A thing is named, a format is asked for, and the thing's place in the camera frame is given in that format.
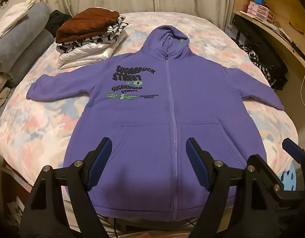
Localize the yellow paper envelope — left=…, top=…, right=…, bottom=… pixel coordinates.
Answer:
left=290, top=17, right=305, bottom=34

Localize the purple zip hoodie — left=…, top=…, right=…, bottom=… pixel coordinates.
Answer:
left=27, top=25, right=285, bottom=220

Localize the beige quilt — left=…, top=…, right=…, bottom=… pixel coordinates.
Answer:
left=0, top=74, right=17, bottom=119

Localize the blue-grey bolster pillow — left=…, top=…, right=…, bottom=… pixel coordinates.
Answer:
left=0, top=2, right=51, bottom=63
left=5, top=28, right=54, bottom=87

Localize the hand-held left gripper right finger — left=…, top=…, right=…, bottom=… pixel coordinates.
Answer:
left=186, top=137, right=279, bottom=238

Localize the black crumpled garment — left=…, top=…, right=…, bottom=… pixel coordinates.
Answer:
left=45, top=10, right=73, bottom=36

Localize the black white-speckled cloth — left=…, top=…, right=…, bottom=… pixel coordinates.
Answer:
left=231, top=13, right=289, bottom=91

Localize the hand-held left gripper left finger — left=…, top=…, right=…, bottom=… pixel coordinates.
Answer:
left=19, top=137, right=113, bottom=238

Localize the wooden shelf unit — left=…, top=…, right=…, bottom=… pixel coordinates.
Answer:
left=232, top=0, right=305, bottom=70

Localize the stack of folded clothes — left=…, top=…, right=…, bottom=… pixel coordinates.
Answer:
left=56, top=15, right=129, bottom=54

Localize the brown folded garment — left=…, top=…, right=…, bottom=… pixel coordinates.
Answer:
left=55, top=7, right=120, bottom=44

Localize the pink drawer organizer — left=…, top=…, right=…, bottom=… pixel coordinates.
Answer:
left=247, top=1, right=275, bottom=23

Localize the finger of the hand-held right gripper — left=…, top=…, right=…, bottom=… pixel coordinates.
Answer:
left=282, top=138, right=305, bottom=176
left=250, top=154, right=305, bottom=205

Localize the white folded cloth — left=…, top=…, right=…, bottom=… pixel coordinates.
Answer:
left=0, top=0, right=38, bottom=38

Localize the white folded garment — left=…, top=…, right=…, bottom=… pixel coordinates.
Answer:
left=58, top=31, right=128, bottom=70

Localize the light blue stool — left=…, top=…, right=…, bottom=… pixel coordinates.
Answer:
left=279, top=165, right=298, bottom=191

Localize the bed with floral sheet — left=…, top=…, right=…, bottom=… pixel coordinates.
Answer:
left=0, top=12, right=299, bottom=204

